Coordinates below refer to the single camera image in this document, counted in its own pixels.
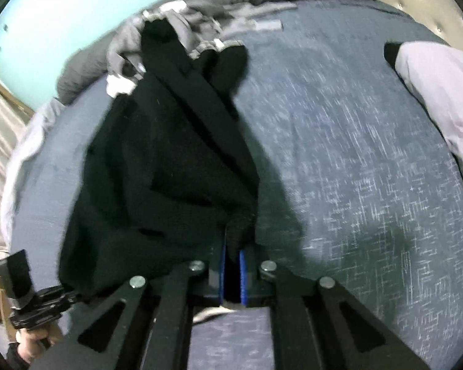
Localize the white bed sheet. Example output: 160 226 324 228
0 96 66 247

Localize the blue patterned bedspread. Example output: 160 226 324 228
0 0 463 370

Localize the beige tufted headboard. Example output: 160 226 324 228
370 0 463 55

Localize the person's left hand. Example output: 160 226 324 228
17 322 64 365

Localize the black sweater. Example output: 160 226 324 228
58 19 269 301

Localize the grey hoodie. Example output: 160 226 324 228
106 0 298 99

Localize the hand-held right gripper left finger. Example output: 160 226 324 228
31 233 227 370

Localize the person's left forearm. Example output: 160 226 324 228
4 341 33 370

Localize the wooden baseboard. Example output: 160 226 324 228
0 77 35 118

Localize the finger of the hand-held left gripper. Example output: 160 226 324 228
56 284 81 306

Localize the lavender jacket with black cuff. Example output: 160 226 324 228
384 40 463 209

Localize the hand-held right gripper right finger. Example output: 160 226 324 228
238 245 433 370

